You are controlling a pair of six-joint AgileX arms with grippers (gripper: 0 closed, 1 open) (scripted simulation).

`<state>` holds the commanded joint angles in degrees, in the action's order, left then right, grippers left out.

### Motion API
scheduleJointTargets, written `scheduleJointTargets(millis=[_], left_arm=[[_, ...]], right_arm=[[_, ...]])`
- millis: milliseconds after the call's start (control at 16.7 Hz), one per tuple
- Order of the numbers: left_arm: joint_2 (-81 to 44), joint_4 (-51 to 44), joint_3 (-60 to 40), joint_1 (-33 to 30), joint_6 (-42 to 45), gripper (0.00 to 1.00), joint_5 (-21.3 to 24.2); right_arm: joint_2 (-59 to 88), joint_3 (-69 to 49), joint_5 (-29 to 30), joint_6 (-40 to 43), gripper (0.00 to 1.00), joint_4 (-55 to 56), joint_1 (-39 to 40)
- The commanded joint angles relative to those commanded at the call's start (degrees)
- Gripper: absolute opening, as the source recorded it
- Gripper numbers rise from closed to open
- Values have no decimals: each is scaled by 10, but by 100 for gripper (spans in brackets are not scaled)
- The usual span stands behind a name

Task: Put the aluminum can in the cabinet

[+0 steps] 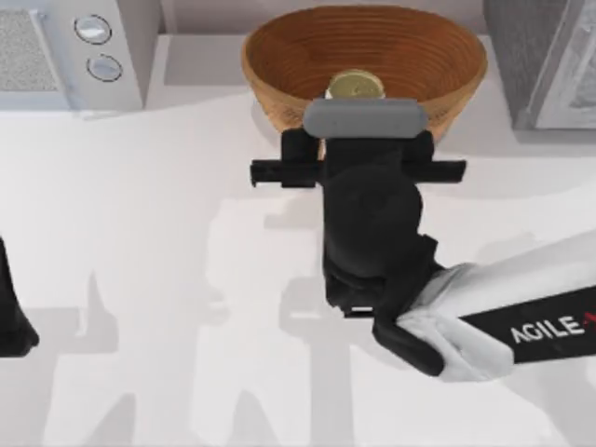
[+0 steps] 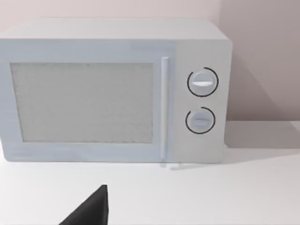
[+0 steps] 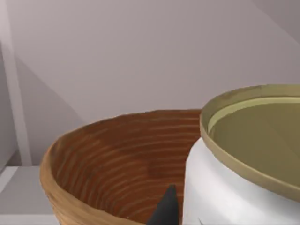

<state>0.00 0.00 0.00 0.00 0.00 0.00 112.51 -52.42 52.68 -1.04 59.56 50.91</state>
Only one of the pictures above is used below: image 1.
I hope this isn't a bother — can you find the gold round object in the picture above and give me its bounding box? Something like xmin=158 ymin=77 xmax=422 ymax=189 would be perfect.
xmin=326 ymin=69 xmax=387 ymax=101

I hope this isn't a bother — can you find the brown woven basket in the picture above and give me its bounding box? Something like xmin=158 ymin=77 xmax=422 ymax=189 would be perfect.
xmin=241 ymin=4 xmax=489 ymax=143

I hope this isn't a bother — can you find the pale microwave oven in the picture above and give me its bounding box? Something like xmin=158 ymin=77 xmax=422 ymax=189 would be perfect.
xmin=0 ymin=0 xmax=146 ymax=113

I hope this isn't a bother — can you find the round grey microwave knob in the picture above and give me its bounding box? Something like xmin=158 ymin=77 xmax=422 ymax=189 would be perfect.
xmin=86 ymin=51 xmax=125 ymax=83
xmin=73 ymin=13 xmax=114 ymax=44

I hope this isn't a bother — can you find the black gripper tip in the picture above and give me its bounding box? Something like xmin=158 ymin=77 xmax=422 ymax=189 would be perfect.
xmin=0 ymin=236 xmax=40 ymax=359

